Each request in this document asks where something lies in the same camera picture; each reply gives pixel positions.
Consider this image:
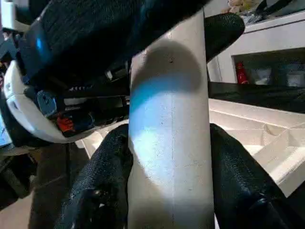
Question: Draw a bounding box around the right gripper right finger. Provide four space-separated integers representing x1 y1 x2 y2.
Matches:
209 123 305 229

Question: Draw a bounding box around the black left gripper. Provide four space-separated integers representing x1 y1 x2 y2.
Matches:
18 0 205 138

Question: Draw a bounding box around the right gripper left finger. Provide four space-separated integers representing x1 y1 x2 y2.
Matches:
53 124 134 229

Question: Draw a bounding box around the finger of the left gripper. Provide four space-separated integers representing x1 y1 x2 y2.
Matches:
204 13 246 64

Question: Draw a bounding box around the white plastic table top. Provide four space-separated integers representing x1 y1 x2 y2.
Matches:
75 97 305 198

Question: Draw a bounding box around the white plastic table leg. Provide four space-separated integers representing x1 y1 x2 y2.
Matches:
127 4 215 229

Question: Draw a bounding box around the white glass-door cabinet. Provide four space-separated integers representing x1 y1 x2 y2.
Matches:
206 0 305 86

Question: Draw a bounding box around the black floor mat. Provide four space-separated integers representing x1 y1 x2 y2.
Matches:
30 81 305 229

